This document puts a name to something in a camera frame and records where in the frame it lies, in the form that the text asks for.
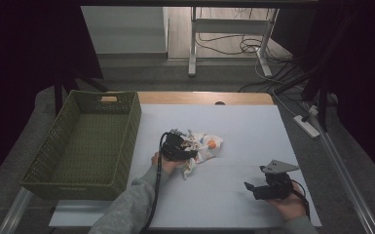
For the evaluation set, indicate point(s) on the aluminium rail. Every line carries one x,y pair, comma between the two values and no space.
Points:
344,175
14,209

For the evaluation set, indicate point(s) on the white power strip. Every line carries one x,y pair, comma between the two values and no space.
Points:
306,126

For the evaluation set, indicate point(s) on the person's right hand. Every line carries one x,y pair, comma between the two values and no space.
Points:
289,208

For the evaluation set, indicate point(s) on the dark curtain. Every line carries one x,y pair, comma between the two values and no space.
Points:
29,65
363,81

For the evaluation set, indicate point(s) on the green woven plastic basket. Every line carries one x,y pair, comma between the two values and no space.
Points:
87,152

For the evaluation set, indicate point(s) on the white metal stand frame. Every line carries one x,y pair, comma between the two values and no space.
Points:
230,24

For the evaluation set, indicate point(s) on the white table mat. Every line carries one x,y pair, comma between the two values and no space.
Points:
240,136

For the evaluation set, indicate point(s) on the white plug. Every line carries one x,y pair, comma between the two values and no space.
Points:
313,109

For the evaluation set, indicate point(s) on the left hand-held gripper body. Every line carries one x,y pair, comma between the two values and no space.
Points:
172,146

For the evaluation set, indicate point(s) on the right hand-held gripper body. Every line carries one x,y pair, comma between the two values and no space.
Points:
279,166

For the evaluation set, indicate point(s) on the person's left hand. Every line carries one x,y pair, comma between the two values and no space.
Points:
167,164

